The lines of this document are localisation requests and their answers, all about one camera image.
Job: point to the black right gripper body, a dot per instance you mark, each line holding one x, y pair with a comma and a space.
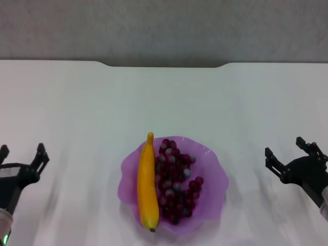
305, 171

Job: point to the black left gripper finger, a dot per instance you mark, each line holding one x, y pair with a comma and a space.
41, 157
3, 152

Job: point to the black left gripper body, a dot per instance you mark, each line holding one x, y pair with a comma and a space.
16, 179

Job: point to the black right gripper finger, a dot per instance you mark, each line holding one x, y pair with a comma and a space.
275, 162
314, 151

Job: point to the dark red grape bunch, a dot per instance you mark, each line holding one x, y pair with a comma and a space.
174, 174

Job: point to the yellow banana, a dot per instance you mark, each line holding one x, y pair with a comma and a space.
147, 184

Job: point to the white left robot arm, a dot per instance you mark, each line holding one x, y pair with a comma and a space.
4, 220

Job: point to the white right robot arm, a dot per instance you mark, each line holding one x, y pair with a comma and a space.
325, 211

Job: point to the purple wavy plastic plate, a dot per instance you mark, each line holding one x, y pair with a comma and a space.
212, 184

